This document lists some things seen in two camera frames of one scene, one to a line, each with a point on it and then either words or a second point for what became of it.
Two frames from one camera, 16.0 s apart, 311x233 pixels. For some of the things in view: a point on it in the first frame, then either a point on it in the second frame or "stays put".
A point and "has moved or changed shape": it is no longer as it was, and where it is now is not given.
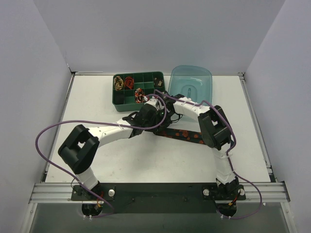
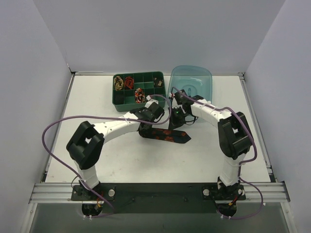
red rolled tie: [129, 82] stays put
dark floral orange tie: [191, 136] has moved or changed shape
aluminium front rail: [61, 193] stays put
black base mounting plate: [159, 198] stays put
